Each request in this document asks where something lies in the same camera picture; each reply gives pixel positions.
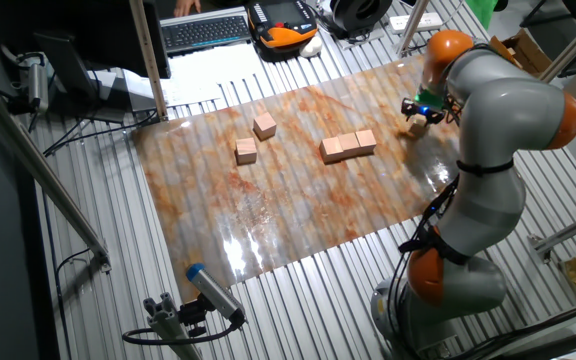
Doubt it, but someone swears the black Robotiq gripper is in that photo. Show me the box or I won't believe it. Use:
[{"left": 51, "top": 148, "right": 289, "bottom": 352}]
[{"left": 400, "top": 97, "right": 448, "bottom": 127}]

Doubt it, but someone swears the person hand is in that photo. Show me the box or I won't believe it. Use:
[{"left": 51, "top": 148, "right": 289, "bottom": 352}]
[{"left": 173, "top": 0, "right": 202, "bottom": 19}]

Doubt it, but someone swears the white power strip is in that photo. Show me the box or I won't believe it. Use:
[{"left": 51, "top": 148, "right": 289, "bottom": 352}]
[{"left": 389, "top": 12, "right": 444, "bottom": 34}]

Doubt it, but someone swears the green cloth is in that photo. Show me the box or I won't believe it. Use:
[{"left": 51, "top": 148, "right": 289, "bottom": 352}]
[{"left": 464, "top": 0, "right": 499, "bottom": 31}]

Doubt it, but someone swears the brown cardboard box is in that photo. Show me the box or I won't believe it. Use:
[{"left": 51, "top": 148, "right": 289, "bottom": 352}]
[{"left": 489, "top": 27, "right": 554, "bottom": 79}]

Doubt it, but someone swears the black round spool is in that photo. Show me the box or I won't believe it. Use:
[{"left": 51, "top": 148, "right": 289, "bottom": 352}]
[{"left": 317, "top": 0, "right": 394, "bottom": 41}]

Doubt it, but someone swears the white computer mouse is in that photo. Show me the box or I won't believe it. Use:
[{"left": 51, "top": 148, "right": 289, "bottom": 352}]
[{"left": 298, "top": 37, "right": 324, "bottom": 59}]

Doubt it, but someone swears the orange black teach pendant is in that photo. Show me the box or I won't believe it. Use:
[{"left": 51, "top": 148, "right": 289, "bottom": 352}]
[{"left": 246, "top": 0, "right": 319, "bottom": 55}]

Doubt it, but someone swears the orange marble pattern mat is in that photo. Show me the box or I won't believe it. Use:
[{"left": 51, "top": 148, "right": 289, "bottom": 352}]
[{"left": 130, "top": 53, "right": 462, "bottom": 303}]

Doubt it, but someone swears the white paper sheet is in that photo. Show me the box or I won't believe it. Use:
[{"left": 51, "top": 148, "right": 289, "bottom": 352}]
[
  {"left": 160, "top": 82, "right": 224, "bottom": 107},
  {"left": 165, "top": 42, "right": 269, "bottom": 91}
]

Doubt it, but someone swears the black computer keyboard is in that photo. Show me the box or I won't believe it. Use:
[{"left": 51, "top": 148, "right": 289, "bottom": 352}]
[{"left": 160, "top": 6, "right": 253, "bottom": 57}]

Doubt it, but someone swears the black computer monitor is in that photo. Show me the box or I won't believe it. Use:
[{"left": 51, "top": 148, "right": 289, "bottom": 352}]
[{"left": 0, "top": 0, "right": 172, "bottom": 80}]

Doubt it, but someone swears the grey monitor stand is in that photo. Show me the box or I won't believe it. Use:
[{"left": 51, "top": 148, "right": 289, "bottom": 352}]
[{"left": 34, "top": 31, "right": 160, "bottom": 125}]

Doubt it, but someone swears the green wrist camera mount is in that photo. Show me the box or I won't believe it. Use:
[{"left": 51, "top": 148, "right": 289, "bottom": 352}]
[{"left": 413, "top": 84, "right": 447, "bottom": 111}]

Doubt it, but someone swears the aluminium upright post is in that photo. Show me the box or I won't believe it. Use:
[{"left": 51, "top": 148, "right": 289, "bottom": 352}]
[{"left": 395, "top": 0, "right": 432, "bottom": 57}]

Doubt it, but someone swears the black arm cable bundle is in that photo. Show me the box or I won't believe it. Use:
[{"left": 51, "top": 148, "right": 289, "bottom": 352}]
[{"left": 381, "top": 42, "right": 492, "bottom": 360}]

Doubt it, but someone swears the aluminium frame beam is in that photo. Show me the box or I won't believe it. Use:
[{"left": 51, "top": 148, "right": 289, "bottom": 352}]
[
  {"left": 540, "top": 2, "right": 576, "bottom": 84},
  {"left": 526, "top": 204, "right": 576, "bottom": 264}
]

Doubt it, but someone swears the thick black floor cable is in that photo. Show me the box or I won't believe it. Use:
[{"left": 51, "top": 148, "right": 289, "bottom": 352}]
[{"left": 442, "top": 298, "right": 576, "bottom": 360}]

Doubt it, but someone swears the silver camera with blue cap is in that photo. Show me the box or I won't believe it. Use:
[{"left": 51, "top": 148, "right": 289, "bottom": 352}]
[{"left": 185, "top": 262, "right": 248, "bottom": 326}]

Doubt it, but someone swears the beige upright frame post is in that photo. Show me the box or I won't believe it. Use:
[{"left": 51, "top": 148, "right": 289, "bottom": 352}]
[{"left": 127, "top": 0, "right": 170, "bottom": 124}]

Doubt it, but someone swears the black table cable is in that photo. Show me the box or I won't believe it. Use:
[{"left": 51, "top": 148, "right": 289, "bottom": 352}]
[{"left": 42, "top": 109, "right": 160, "bottom": 157}]

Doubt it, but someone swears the aluminium profile camera mount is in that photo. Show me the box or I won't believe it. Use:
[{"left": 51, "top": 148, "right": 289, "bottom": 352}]
[{"left": 142, "top": 292, "right": 204, "bottom": 360}]

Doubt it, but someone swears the black camera cable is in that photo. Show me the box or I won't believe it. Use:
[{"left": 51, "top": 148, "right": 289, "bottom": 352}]
[{"left": 121, "top": 319, "right": 247, "bottom": 347}]

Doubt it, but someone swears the long aluminium frame rail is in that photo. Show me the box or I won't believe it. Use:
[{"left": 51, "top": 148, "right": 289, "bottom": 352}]
[{"left": 0, "top": 69, "right": 113, "bottom": 274}]

